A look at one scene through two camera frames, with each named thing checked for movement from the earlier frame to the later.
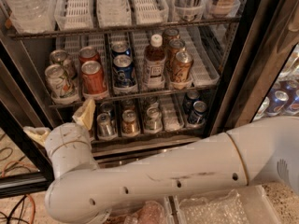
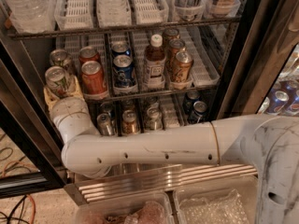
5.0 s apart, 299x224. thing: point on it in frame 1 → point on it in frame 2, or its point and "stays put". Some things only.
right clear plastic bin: [250, 204] stays put
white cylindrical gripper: [65, 134] → [66, 106]
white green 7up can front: [61, 89] stays put
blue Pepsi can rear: [120, 48] stays put
